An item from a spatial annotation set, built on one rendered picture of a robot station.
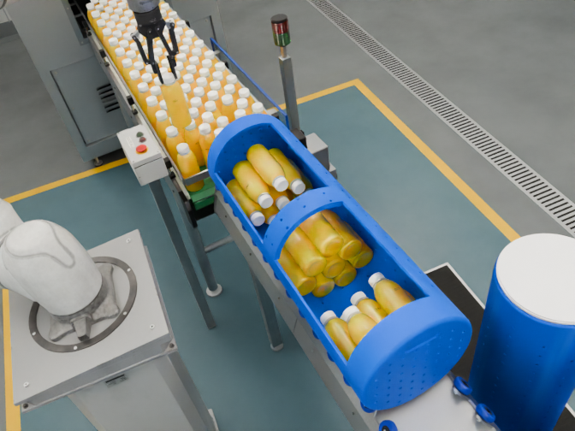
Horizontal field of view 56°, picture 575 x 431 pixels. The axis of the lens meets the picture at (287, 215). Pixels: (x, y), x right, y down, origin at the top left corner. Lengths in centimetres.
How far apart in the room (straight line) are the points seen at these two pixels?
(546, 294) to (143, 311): 98
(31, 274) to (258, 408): 134
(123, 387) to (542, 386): 112
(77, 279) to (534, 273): 110
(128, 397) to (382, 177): 207
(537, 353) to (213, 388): 145
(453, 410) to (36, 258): 99
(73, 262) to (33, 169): 272
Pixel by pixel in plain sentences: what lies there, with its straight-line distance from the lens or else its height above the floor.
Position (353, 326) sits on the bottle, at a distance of 123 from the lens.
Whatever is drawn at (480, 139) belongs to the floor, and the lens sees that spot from 353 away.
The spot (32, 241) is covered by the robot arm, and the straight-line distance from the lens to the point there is 134.
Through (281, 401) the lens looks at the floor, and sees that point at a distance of 242.
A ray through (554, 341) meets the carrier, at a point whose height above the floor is 96.
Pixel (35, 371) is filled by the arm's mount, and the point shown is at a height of 105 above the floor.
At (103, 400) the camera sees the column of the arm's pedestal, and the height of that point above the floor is 82.
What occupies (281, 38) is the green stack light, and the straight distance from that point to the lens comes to 212.
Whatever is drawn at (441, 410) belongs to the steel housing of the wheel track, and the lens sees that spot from 137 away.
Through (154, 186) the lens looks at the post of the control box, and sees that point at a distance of 201.
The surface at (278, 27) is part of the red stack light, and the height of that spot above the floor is 123.
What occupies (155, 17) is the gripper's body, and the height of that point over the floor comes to 151.
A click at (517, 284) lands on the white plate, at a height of 104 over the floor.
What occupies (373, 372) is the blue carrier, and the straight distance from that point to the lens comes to 112.
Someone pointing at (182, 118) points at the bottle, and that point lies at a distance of 184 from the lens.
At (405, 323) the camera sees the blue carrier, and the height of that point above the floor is 123.
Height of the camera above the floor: 216
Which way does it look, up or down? 45 degrees down
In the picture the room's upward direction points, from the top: 10 degrees counter-clockwise
